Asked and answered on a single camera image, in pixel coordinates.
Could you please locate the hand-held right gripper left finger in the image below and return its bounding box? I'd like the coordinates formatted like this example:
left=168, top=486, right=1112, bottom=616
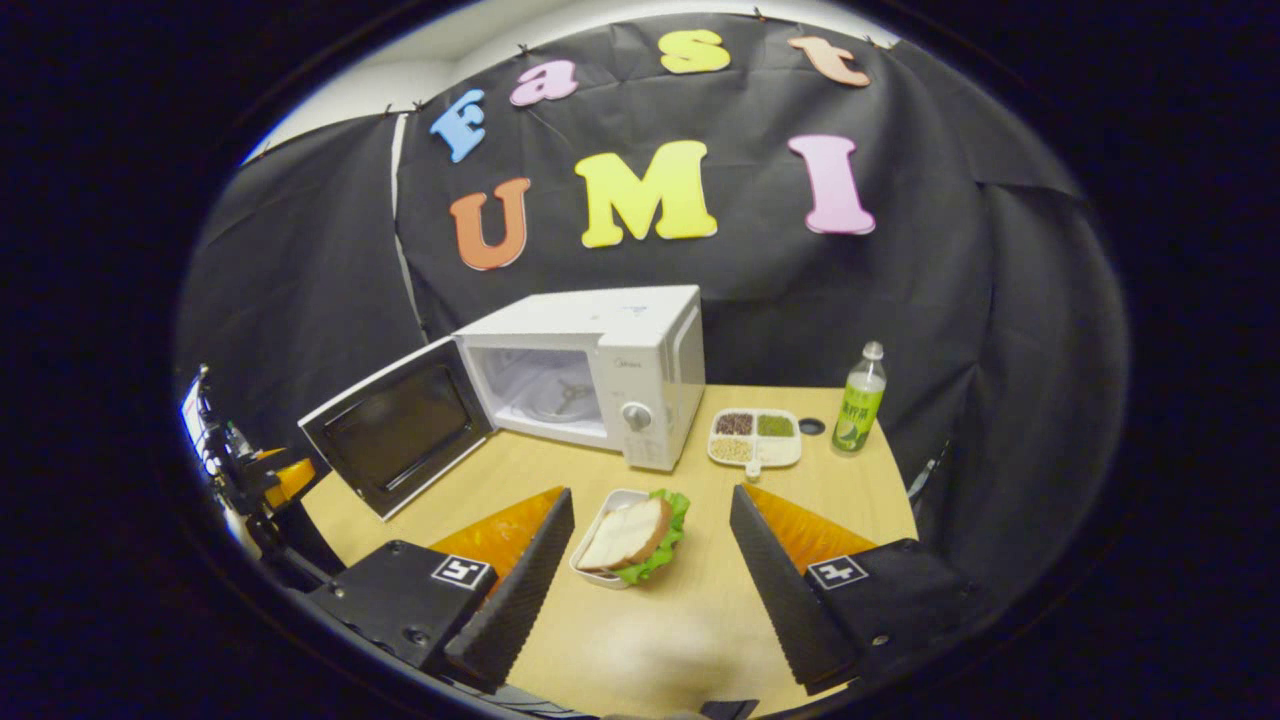
left=305, top=487, right=577, bottom=694

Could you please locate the white rectangular dish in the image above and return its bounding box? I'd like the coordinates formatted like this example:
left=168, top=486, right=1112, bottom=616
left=569, top=488, right=651, bottom=591

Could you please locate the sandwich with lettuce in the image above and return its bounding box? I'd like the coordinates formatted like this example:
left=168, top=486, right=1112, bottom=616
left=578, top=489, right=691, bottom=586

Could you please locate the green drink bottle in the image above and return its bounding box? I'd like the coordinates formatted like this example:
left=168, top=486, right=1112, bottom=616
left=831, top=341, right=888, bottom=454

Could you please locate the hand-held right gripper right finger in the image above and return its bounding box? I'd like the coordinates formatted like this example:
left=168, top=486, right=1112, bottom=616
left=728, top=484, right=986, bottom=698

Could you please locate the black backdrop cloth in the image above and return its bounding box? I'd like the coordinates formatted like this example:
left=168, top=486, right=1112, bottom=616
left=175, top=12, right=1131, bottom=601

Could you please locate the white divided dish of grains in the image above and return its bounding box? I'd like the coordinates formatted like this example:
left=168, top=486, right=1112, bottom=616
left=707, top=407, right=804, bottom=481

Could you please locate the white microwave oven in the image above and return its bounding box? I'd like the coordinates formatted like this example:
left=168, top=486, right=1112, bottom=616
left=298, top=285, right=707, bottom=522

